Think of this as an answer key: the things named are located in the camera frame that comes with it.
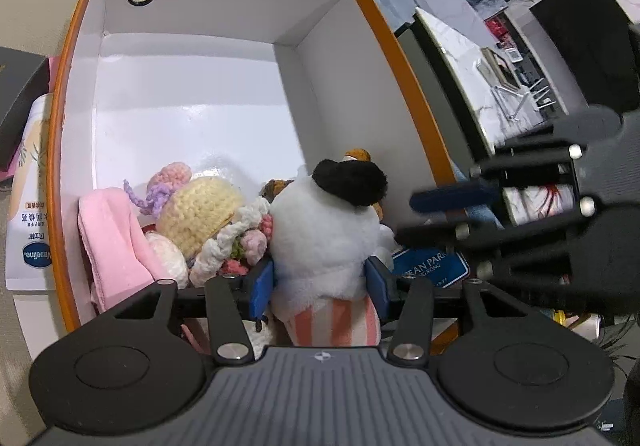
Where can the dark grey gift box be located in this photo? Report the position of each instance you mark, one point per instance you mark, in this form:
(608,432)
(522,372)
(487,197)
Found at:
(24,77)

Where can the pink flat box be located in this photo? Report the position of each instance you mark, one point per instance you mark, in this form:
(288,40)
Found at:
(53,71)

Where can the crochet bunny doll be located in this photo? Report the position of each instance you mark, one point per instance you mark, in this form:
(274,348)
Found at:
(202,226)

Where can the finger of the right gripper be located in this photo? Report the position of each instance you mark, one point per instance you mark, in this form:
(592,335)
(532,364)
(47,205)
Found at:
(455,197)
(475,235)

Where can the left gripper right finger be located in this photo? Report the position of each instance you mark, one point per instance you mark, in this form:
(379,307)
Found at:
(407,302)

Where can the white plush striped doll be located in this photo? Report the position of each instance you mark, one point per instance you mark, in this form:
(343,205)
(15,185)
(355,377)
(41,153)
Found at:
(325,227)

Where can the marble top coffee table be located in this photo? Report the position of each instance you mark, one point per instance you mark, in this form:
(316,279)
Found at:
(474,110)

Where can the black television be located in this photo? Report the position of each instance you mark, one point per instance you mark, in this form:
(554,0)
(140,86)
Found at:
(593,39)

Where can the blue Ocean Park tag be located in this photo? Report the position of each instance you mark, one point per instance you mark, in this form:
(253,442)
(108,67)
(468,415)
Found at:
(443,269)

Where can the right leg brown sock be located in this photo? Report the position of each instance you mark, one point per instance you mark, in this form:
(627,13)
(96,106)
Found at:
(478,213)

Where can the white lotion tube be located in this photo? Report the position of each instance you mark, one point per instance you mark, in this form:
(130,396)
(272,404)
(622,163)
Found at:
(28,254)

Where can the orange cardboard box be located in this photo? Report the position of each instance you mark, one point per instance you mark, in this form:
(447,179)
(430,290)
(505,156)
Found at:
(251,90)

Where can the pink zip pouch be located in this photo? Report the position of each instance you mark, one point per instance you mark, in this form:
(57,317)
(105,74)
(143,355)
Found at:
(122,260)

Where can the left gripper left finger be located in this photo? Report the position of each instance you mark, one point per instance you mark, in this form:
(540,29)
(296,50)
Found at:
(239,327)

